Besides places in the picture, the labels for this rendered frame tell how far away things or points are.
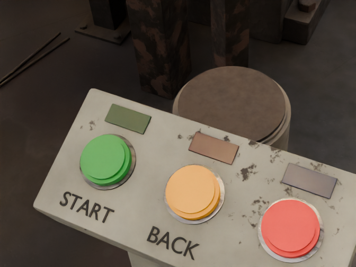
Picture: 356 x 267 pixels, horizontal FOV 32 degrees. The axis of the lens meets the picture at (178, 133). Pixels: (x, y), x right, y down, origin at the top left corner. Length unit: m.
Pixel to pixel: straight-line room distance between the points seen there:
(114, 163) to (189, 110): 0.17
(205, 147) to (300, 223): 0.09
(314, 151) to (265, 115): 0.64
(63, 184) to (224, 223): 0.13
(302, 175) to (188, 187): 0.08
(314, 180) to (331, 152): 0.80
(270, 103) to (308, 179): 0.19
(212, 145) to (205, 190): 0.04
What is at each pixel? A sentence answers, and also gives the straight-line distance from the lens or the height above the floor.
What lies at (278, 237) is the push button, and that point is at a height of 0.61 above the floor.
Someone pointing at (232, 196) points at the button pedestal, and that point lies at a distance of 0.45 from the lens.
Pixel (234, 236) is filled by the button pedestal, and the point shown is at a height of 0.59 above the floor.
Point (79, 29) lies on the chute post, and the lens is 1.54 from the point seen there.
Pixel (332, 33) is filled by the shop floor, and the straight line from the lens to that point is 1.50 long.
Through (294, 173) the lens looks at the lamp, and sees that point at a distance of 0.45.
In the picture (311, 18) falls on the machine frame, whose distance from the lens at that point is 1.43.
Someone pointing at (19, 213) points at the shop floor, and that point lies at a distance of 1.22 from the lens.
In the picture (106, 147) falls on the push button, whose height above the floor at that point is 0.61.
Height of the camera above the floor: 0.98
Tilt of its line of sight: 50 degrees down
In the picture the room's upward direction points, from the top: 7 degrees counter-clockwise
